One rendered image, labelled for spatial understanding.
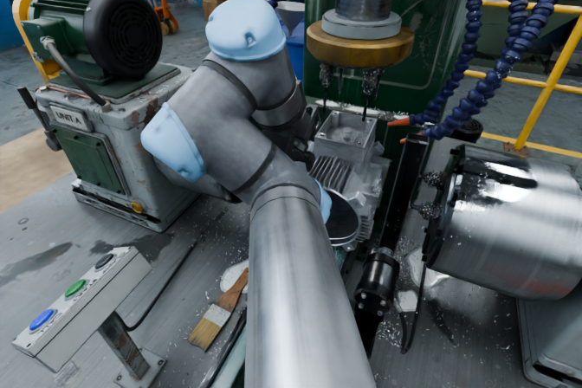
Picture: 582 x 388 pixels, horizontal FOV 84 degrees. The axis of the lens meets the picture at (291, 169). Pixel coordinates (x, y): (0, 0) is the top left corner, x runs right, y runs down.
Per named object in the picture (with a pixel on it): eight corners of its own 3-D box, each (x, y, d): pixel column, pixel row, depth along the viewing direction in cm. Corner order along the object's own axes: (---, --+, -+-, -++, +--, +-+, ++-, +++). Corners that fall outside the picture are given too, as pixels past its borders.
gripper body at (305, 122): (323, 125, 57) (313, 80, 46) (307, 168, 54) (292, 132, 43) (283, 116, 59) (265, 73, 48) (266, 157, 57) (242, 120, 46)
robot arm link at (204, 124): (228, 210, 33) (291, 128, 35) (130, 138, 29) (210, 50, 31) (211, 198, 40) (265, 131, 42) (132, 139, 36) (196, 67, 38)
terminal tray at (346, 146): (328, 137, 77) (331, 109, 72) (373, 146, 73) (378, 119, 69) (311, 165, 68) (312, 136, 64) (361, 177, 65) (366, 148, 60)
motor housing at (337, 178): (309, 182, 87) (313, 119, 76) (380, 201, 82) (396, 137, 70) (278, 235, 73) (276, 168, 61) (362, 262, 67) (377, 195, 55)
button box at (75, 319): (132, 267, 56) (112, 245, 54) (154, 267, 52) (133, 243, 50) (36, 365, 44) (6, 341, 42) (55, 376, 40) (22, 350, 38)
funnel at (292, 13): (286, 38, 229) (285, -3, 214) (316, 42, 221) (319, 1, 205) (268, 48, 211) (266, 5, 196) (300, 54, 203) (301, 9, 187)
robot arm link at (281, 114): (284, 116, 39) (227, 103, 42) (291, 134, 44) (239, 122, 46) (305, 67, 42) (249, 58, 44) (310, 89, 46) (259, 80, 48)
